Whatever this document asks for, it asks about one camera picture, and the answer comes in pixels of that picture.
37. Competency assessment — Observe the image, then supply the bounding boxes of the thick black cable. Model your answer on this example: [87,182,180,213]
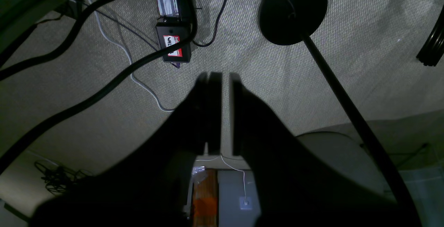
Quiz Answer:
[0,0,198,172]

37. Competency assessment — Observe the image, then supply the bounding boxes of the white cable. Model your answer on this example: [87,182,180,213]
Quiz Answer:
[83,0,176,113]

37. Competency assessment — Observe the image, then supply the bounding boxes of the black lamp pole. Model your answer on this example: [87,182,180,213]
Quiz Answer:
[301,33,420,221]

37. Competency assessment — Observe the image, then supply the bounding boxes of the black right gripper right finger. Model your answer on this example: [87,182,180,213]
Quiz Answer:
[229,73,422,227]

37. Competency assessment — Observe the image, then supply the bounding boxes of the thin black cable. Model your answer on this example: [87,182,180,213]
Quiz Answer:
[193,0,230,48]

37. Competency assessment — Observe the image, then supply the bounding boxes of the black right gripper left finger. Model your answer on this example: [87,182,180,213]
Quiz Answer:
[31,72,222,227]

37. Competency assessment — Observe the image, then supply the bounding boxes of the black round lamp base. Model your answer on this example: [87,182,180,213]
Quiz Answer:
[257,0,328,46]

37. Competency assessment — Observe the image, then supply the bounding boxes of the black power adapter box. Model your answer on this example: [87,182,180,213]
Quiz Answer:
[155,22,191,65]

